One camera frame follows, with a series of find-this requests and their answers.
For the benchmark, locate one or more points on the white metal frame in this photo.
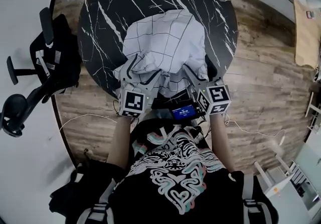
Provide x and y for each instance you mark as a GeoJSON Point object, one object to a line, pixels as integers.
{"type": "Point", "coordinates": [273, 180]}

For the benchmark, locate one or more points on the person's right forearm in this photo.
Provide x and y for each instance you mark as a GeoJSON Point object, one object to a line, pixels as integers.
{"type": "Point", "coordinates": [222, 140]}

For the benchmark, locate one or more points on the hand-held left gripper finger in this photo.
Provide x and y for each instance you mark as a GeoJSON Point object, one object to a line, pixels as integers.
{"type": "Point", "coordinates": [153, 79]}
{"type": "Point", "coordinates": [126, 69]}

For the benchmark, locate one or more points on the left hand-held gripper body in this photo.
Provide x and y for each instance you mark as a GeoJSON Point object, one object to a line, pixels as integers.
{"type": "Point", "coordinates": [131, 101]}

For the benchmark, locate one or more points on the light wooden desk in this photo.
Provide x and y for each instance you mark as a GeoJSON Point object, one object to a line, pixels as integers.
{"type": "Point", "coordinates": [304, 37]}

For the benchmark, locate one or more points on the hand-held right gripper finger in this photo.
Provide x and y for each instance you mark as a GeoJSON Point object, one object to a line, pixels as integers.
{"type": "Point", "coordinates": [211, 68]}
{"type": "Point", "coordinates": [191, 75]}

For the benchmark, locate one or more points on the white grid tablecloth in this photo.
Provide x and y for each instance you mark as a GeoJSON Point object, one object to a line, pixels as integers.
{"type": "Point", "coordinates": [163, 39]}

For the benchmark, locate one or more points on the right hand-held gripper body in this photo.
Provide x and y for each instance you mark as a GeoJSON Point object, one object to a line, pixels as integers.
{"type": "Point", "coordinates": [217, 97]}

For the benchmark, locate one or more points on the black printed t-shirt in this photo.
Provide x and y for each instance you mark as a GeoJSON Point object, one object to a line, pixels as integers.
{"type": "Point", "coordinates": [175, 167]}

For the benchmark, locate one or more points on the black device with blue screen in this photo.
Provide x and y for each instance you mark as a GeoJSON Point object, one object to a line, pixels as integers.
{"type": "Point", "coordinates": [184, 113]}

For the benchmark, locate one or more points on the black office chair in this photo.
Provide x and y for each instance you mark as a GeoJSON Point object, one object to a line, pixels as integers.
{"type": "Point", "coordinates": [57, 49]}

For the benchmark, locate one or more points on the person's left forearm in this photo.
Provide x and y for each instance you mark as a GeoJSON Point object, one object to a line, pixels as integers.
{"type": "Point", "coordinates": [120, 140]}

